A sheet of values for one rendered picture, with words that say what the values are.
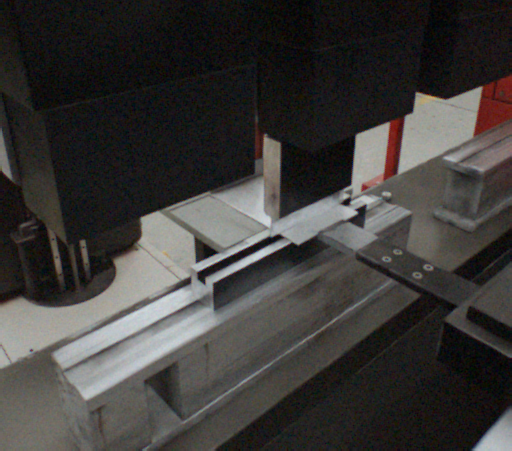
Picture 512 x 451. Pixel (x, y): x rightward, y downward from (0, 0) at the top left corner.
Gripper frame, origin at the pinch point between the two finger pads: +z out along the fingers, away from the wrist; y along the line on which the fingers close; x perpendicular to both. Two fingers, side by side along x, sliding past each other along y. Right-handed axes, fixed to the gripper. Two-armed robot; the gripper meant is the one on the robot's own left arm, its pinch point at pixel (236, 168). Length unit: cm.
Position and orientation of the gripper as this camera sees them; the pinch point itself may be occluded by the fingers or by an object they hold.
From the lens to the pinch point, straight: 59.7
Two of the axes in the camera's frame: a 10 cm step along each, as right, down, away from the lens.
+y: 7.6, -2.9, 5.8
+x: -5.7, 1.1, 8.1
